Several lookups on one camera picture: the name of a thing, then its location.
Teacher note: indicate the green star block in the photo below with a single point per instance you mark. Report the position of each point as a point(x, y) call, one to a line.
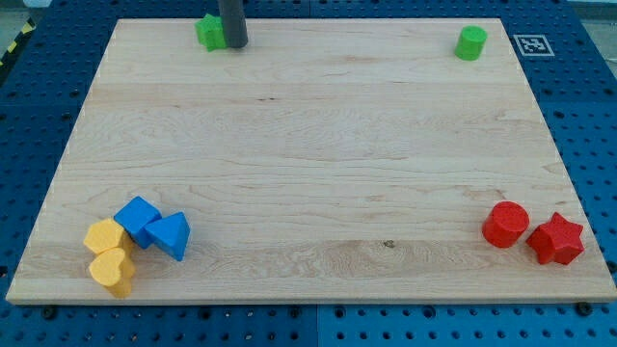
point(210, 33)

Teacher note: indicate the red star block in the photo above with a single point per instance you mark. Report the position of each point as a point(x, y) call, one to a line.
point(557, 240)

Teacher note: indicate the light wooden board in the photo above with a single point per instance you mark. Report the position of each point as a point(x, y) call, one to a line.
point(330, 161)

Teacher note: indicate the blue triangular prism block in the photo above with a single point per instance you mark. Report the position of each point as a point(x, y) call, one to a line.
point(170, 234)

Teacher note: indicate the blue cube block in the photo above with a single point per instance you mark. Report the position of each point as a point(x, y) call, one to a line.
point(134, 217)

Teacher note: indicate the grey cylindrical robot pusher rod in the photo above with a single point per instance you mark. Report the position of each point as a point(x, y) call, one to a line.
point(234, 23)

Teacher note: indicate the red cylinder block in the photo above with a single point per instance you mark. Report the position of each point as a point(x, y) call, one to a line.
point(505, 224)

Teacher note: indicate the green cylinder block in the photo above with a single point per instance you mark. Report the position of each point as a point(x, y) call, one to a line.
point(470, 43)

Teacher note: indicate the yellow hexagon block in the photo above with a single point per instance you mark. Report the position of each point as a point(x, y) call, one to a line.
point(107, 234)

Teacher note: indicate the yellow heart block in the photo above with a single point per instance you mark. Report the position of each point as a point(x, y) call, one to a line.
point(114, 270)

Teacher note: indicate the white fiducial marker tag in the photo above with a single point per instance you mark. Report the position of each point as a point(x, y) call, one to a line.
point(533, 45)

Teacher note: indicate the yellow black hazard tape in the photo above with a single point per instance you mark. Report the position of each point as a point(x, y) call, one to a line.
point(17, 45)

